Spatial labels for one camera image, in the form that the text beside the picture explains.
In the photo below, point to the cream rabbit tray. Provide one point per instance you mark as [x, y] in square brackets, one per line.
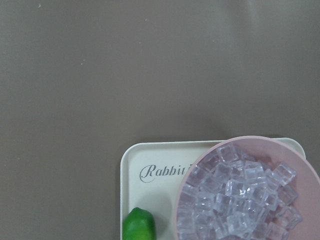
[150, 177]

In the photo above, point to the pink bowl of ice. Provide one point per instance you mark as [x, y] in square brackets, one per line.
[249, 188]

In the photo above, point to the green lime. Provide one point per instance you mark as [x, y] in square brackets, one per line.
[139, 225]

